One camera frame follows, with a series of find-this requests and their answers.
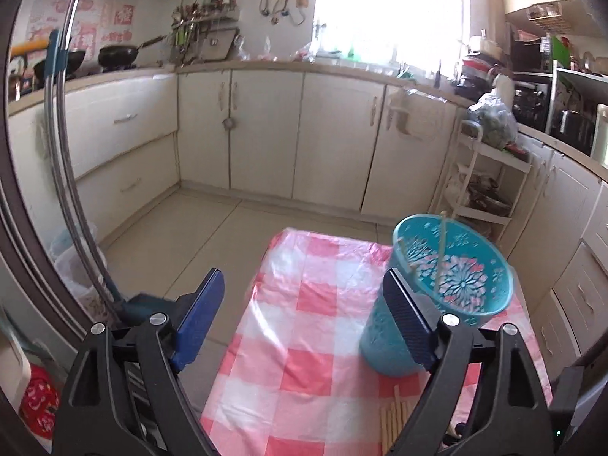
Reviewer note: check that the cream base kitchen cabinets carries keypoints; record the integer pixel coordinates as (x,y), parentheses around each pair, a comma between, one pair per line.
(266,128)

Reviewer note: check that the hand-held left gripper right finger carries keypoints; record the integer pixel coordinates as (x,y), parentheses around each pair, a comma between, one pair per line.
(408,323)

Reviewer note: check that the kitchen window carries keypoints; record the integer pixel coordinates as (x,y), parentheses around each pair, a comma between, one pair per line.
(389,4)

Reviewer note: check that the black pot with glass lid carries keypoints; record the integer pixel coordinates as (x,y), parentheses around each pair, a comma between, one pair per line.
(489,197)

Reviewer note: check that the pale wooden chopstick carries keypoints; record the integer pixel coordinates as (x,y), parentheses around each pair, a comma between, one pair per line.
(441,247)

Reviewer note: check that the metal kettle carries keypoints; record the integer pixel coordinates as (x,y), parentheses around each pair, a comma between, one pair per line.
(19,80)

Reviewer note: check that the pink wall stickers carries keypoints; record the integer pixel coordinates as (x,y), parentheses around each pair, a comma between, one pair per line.
(114,21)

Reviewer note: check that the green plastic container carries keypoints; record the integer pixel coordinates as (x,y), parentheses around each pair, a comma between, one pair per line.
(561,52)

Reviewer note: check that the black countertop appliance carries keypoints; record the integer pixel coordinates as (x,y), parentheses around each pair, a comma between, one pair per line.
(529,102)

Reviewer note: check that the black microwave oven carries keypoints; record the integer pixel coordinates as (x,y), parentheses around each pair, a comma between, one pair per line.
(529,54)

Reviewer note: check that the black cooking pot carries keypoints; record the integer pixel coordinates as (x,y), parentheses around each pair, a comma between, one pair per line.
(574,128)

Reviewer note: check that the teal plastic basket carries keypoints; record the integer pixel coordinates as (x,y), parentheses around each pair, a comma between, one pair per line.
(475,270)

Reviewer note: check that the pile of wooden chopsticks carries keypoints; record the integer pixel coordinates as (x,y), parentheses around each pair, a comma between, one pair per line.
(392,422)

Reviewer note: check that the grey rectangular board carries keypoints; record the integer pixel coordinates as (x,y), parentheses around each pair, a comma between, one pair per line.
(216,45)

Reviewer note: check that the stack of pots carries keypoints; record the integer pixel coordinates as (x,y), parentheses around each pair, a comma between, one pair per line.
(475,69)

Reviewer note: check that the small clear plastic bag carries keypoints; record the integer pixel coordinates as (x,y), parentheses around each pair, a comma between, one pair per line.
(267,50)

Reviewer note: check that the pink checked tablecloth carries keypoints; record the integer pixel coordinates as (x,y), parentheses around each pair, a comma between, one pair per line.
(308,342)

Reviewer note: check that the red printed bag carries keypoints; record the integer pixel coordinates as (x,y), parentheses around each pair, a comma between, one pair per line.
(40,403)

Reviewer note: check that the white hanging trash bin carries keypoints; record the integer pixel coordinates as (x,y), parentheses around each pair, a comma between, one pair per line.
(427,116)

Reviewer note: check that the white thermos jug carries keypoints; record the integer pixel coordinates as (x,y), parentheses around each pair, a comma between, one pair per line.
(504,90)

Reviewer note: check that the wall utensil rack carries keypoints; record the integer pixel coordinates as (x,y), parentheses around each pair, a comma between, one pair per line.
(190,23)

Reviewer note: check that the white rolling trolley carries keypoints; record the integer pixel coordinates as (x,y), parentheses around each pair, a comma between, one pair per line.
(503,156)

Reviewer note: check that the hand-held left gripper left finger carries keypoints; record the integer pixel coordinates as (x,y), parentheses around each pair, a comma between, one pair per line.
(204,313)

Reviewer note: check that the plastic bag with red contents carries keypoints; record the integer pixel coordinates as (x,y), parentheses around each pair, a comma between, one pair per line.
(304,52)

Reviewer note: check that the plastic bag of greens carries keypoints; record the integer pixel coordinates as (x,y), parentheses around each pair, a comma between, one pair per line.
(491,121)

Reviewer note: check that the black wok with lid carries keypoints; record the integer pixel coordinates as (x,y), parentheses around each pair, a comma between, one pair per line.
(71,59)

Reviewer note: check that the small white plastic bag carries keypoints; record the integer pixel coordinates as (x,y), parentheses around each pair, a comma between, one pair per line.
(240,47)

